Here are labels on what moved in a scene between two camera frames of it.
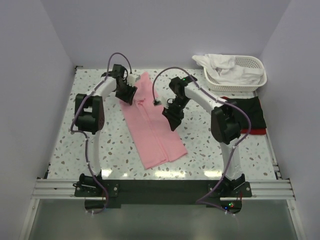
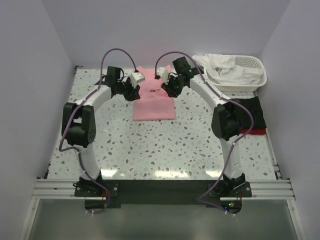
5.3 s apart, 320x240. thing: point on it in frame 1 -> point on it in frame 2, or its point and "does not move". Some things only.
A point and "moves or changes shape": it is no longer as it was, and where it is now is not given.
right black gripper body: (176, 109) -> (174, 86)
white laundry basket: (248, 61) does not move
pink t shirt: (156, 140) moves or changes shape
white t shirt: (223, 68) does not move
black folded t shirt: (251, 106) does not move
